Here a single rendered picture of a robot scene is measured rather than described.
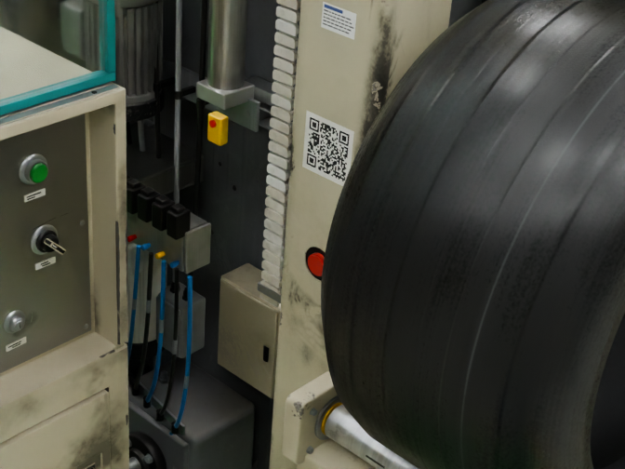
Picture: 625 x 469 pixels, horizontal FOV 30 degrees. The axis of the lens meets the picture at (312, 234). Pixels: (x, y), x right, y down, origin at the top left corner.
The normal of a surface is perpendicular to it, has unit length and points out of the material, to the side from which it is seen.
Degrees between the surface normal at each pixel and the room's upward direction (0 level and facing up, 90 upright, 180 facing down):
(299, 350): 90
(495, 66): 33
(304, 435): 90
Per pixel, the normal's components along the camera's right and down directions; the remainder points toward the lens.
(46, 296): 0.73, 0.39
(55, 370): 0.07, -0.86
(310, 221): -0.68, 0.33
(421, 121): -0.45, -0.33
